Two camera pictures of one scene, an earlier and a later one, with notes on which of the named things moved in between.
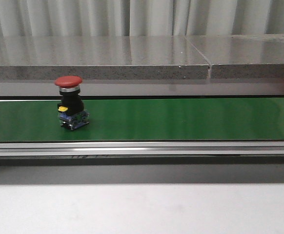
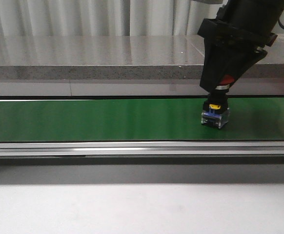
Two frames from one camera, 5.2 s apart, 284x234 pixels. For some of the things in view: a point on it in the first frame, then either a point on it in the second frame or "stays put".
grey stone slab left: (139, 57) stays put
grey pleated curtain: (100, 18) stays put
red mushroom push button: (71, 113) -> (215, 112)
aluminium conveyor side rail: (221, 148) stays put
